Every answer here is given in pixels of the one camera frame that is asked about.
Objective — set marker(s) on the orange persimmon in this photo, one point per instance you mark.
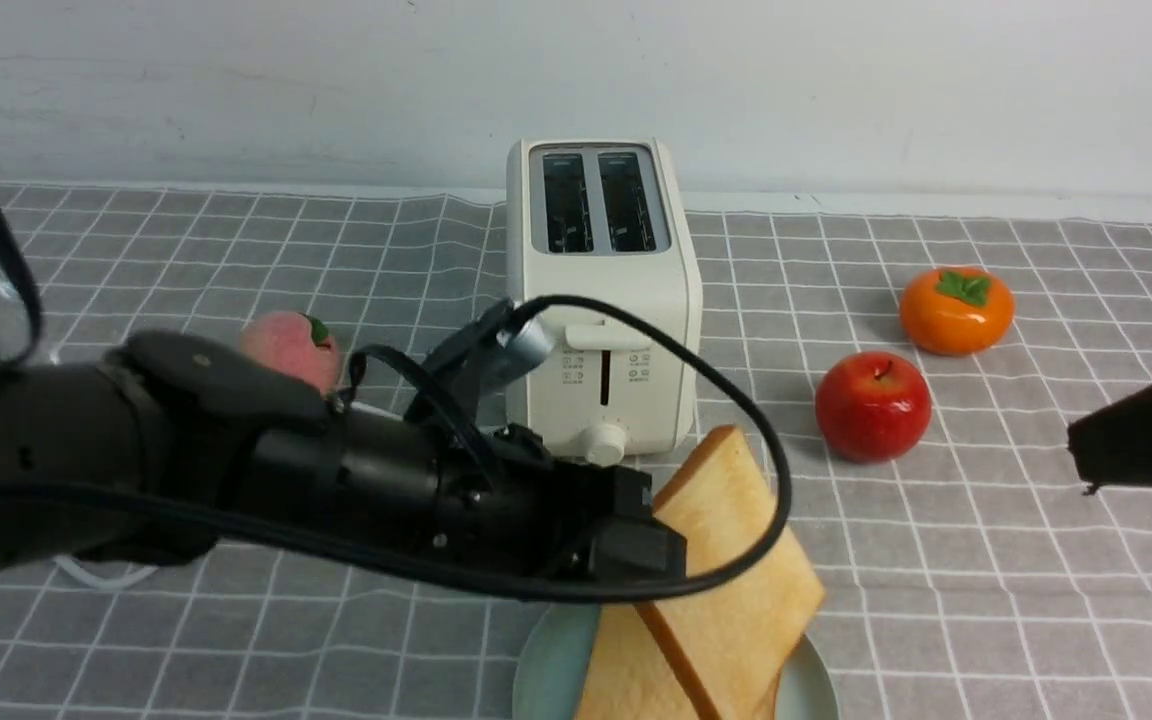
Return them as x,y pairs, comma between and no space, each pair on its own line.
956,311

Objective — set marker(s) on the red apple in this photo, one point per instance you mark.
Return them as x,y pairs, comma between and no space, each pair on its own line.
872,407

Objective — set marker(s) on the light green plate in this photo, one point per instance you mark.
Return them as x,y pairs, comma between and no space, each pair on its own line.
552,668

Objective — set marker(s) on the toast slice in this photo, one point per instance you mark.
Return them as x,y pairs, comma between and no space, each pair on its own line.
628,676
727,647

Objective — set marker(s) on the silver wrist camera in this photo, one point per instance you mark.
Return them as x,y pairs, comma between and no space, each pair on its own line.
488,354

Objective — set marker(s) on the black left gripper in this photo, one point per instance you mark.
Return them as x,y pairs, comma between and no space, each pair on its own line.
415,489

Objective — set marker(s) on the grey white-checked tablecloth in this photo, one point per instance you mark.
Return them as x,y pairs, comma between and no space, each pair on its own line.
968,579

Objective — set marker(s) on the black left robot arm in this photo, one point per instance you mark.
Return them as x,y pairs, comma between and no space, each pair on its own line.
170,443

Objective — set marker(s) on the pink peach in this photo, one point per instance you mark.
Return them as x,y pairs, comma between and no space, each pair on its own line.
295,344

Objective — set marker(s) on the white two-slot toaster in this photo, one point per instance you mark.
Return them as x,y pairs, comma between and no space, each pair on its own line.
603,219

